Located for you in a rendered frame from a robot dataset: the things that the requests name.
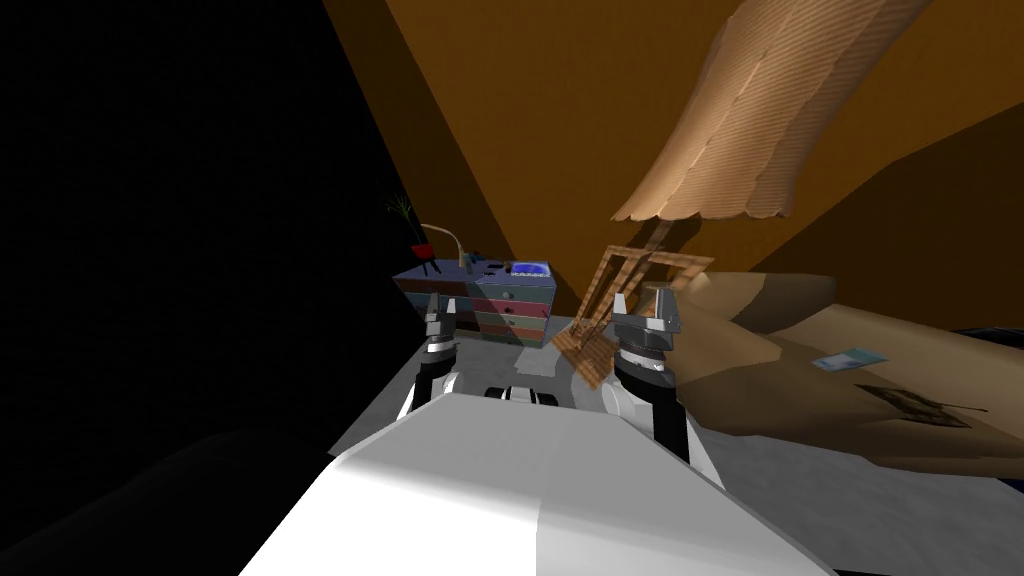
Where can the wooden chair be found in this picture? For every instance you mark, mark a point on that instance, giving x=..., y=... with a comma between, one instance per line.
x=608, y=320

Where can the beige curtain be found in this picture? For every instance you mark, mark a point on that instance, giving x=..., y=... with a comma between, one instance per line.
x=744, y=120

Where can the tan bed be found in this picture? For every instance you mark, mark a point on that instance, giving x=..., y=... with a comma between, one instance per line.
x=800, y=376

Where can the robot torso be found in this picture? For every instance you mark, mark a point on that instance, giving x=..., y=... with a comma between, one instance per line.
x=512, y=496

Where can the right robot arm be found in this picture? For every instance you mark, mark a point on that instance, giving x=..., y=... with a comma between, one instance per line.
x=644, y=384

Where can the multicoloured chest of drawers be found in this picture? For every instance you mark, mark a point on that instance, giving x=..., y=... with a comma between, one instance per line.
x=500, y=308

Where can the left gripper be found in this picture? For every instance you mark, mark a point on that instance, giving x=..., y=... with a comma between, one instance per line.
x=439, y=328

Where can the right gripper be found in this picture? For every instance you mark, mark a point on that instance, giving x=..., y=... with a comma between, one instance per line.
x=644, y=330

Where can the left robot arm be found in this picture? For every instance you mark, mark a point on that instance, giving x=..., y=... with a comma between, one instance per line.
x=430, y=374

